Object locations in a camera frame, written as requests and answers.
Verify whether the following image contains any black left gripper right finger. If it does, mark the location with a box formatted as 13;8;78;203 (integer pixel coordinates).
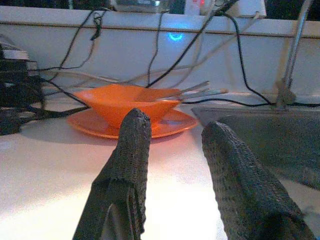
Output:
201;121;317;240

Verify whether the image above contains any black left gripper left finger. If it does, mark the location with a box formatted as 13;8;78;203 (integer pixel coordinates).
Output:
72;107;153;240

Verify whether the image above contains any orange plate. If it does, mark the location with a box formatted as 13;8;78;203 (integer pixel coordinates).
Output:
66;108;200;140

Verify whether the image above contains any orange bowl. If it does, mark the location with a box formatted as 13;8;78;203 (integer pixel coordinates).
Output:
72;83;182;130

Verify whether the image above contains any steel kitchen sink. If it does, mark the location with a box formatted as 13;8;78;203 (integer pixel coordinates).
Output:
191;106;320;191

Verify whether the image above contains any black power strip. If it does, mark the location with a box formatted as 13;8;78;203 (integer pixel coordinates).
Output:
0;74;46;136

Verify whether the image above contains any metal sink faucet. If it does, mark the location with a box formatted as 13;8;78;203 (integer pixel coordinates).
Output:
274;0;313;110

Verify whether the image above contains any black charger stack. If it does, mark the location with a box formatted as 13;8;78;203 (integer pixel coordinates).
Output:
0;42;38;76

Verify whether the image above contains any white box with red light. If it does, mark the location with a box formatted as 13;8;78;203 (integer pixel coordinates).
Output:
186;0;267;19

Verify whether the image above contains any thin black cable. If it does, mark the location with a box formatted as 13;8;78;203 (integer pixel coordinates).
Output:
146;11;166;88

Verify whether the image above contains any knotted black cable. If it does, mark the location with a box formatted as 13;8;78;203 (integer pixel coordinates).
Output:
32;8;108;83

